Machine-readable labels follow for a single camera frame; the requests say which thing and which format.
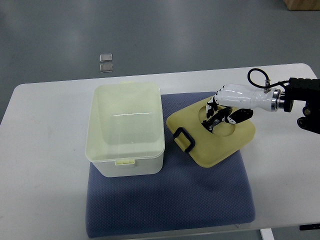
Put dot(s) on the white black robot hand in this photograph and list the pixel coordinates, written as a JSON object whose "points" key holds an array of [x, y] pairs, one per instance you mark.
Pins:
{"points": [[241, 101]]}

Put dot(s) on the yellow box lid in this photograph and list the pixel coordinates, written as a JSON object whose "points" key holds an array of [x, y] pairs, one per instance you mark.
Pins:
{"points": [[207, 148]]}

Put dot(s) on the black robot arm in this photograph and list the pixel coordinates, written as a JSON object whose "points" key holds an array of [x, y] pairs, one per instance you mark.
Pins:
{"points": [[308, 91]]}

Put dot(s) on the white storage box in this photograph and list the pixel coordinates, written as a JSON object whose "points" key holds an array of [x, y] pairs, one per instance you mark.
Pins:
{"points": [[125, 135]]}

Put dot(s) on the cardboard box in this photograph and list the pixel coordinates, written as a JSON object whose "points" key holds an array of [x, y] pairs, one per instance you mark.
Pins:
{"points": [[302, 5]]}

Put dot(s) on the blue grey cushion mat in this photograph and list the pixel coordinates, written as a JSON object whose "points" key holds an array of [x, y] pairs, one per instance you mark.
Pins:
{"points": [[182, 195]]}

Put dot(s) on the upper metal floor plate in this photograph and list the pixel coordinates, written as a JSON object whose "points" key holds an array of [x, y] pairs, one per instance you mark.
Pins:
{"points": [[105, 57]]}

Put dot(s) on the black table control panel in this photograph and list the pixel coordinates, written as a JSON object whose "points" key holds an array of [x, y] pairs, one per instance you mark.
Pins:
{"points": [[308, 227]]}

